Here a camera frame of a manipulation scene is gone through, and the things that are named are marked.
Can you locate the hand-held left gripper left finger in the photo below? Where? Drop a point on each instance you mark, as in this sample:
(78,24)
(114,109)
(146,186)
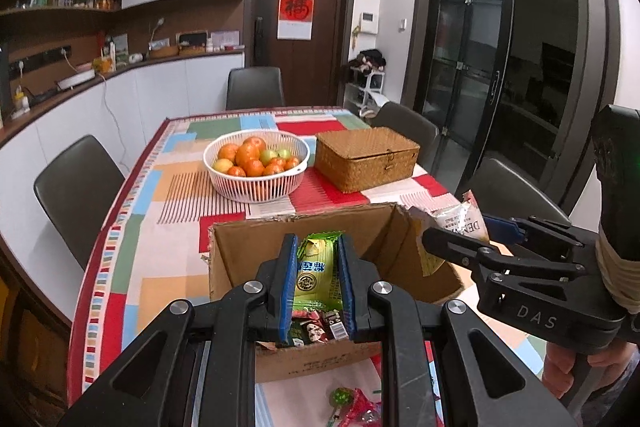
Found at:
(287,287)

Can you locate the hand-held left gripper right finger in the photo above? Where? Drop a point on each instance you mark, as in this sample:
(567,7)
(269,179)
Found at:
(347,287)

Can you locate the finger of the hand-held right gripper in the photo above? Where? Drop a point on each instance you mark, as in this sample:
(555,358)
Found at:
(450,249)
(500,227)

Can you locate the light green snack packet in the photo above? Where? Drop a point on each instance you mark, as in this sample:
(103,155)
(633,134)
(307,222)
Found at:
(312,277)

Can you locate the white and yellow snack packet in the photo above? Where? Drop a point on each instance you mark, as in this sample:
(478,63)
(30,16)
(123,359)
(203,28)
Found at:
(457,219)

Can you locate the small red snack packet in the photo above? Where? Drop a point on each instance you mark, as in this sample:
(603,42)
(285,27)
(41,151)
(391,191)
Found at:
(315,332)

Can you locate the brown cardboard box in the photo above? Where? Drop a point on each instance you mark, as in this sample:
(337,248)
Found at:
(240,252)

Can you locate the person's right hand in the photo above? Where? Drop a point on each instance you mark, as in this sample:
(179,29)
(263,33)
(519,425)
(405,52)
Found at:
(555,372)

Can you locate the grey dining chair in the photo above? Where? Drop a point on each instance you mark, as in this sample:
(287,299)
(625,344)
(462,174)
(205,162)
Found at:
(510,192)
(75,187)
(255,87)
(405,127)

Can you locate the white plastic fruit basket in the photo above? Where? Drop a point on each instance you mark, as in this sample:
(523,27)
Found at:
(250,189)

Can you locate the green lollipop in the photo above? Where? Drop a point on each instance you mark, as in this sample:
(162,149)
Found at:
(341,395)

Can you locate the woven straw lidded box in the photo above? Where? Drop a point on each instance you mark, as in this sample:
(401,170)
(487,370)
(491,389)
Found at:
(365,157)

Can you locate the pink candy packet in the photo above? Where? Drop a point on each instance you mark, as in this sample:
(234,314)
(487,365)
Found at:
(362,412)

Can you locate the green fruit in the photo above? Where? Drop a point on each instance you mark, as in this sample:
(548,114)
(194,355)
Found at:
(284,153)
(267,155)

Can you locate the pile of orange fruits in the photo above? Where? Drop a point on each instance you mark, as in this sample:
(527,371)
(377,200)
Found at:
(247,154)

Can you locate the black framed glass door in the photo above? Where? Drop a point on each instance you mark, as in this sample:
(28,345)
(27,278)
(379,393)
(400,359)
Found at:
(465,57)

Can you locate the shoe rack with bags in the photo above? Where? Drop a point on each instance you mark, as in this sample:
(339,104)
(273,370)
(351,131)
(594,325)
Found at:
(367,72)

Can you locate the dark brown door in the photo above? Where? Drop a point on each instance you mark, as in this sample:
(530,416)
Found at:
(325,57)

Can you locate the white counter cabinets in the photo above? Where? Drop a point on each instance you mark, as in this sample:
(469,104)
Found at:
(150,92)

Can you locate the black framed sign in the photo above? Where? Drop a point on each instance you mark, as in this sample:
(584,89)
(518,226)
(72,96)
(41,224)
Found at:
(192,41)

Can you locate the wicker counter basket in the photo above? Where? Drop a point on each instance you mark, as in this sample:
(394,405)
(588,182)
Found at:
(164,52)

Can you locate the white desk lamp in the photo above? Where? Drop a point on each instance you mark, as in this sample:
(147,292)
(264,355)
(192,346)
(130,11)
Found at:
(157,29)

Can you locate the flat white appliance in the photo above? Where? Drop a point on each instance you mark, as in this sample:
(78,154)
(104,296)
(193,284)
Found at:
(75,81)

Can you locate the small yellow bottle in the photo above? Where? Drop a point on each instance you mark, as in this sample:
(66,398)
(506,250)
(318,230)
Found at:
(19,104)

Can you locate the white wall intercom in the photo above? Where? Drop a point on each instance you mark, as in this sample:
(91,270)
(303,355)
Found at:
(368,23)

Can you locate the red and white wall poster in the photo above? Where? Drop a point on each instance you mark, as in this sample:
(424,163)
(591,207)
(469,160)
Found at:
(296,7)

